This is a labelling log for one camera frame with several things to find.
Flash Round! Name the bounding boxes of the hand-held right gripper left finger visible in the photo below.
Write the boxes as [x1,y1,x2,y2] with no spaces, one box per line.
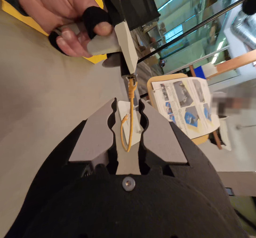
[69,97,119,175]

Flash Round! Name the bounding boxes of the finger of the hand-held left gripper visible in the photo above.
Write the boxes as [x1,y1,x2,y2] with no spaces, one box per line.
[114,21,139,74]

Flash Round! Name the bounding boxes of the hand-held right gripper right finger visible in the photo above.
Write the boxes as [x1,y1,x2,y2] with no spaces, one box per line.
[138,99,190,175]

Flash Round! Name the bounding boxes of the yellow plastic bin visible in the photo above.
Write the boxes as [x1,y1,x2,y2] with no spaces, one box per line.
[0,0,108,64]

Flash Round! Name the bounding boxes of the yellow ethernet cable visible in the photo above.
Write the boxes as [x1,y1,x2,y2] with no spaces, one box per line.
[120,78,138,153]

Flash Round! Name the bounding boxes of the person's left hand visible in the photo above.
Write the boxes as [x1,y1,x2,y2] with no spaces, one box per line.
[16,0,114,58]

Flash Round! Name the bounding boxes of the printed instruction sheet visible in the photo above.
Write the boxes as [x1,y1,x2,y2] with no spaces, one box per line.
[151,77,220,139]

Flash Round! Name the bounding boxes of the instruction sheet on clipboard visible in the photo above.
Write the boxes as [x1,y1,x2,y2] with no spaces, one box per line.
[147,73,220,145]

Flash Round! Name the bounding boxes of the blue box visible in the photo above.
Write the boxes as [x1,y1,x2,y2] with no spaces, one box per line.
[194,66,206,79]

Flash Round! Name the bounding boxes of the white box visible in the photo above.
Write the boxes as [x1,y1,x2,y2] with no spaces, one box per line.
[202,63,217,74]

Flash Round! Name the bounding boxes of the wooden beam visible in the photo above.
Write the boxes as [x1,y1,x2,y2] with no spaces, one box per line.
[206,49,256,80]

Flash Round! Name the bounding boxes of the thin black rail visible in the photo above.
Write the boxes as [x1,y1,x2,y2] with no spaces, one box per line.
[137,0,246,63]

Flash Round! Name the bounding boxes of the silver air duct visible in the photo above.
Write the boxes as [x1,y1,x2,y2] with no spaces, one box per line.
[230,15,256,50]

